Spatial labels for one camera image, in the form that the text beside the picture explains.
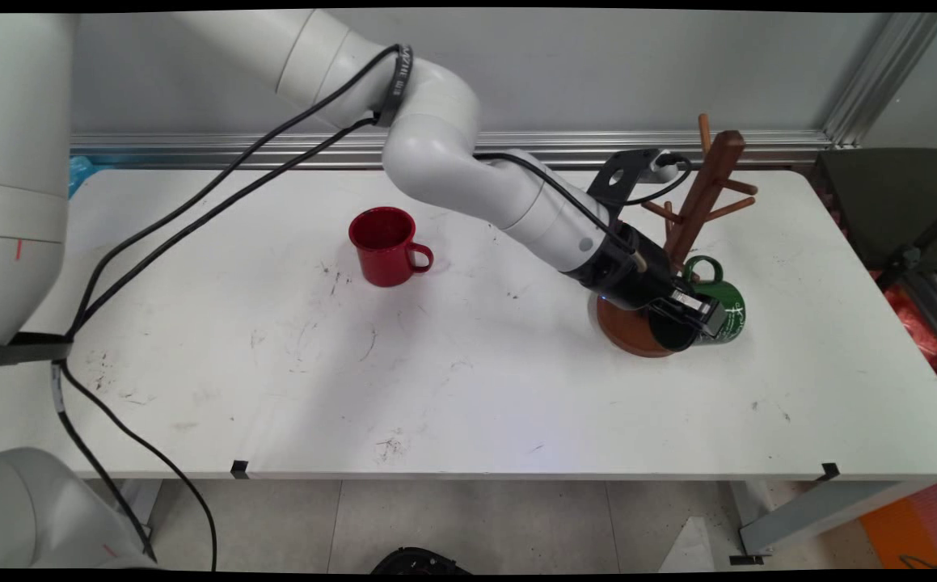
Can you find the red plastic bag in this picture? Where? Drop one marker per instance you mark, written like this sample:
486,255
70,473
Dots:
913,323

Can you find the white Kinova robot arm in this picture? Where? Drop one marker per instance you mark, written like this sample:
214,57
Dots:
452,153

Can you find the black round floor object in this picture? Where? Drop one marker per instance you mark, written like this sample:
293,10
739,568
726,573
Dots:
419,562

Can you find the orange floor mat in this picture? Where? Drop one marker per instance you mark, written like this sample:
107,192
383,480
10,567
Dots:
905,525

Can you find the brown wooden mug tree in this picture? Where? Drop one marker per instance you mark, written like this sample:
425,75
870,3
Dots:
711,182

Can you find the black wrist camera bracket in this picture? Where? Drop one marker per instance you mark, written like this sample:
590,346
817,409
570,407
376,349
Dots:
618,179

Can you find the slanted aluminium frame post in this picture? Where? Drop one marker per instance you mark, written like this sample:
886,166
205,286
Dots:
880,81

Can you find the blue bubble wrap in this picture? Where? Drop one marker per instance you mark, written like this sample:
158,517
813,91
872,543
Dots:
82,174

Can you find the black tape marker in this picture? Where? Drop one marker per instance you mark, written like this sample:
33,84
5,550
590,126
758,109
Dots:
239,469
830,471

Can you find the red enamel mug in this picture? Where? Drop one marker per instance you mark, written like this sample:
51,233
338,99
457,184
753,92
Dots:
383,255

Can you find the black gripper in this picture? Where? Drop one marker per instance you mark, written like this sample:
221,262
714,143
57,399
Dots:
626,275

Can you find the grey table leg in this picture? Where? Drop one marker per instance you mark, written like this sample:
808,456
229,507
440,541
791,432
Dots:
145,497
799,513

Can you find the horizontal aluminium frame rail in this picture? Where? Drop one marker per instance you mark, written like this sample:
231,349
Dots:
759,149

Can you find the green enamel mug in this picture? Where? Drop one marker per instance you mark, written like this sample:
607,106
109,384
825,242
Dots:
731,311

